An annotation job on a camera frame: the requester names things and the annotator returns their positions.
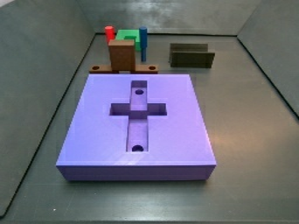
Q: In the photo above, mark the brown T-shaped block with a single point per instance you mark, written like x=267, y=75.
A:
x=122, y=60

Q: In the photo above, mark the blue peg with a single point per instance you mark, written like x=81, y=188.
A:
x=142, y=41

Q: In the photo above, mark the green U-shaped block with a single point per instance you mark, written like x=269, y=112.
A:
x=129, y=34

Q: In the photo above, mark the purple board with cross slot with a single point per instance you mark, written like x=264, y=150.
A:
x=136, y=130

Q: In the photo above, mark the red peg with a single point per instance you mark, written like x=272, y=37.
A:
x=109, y=33

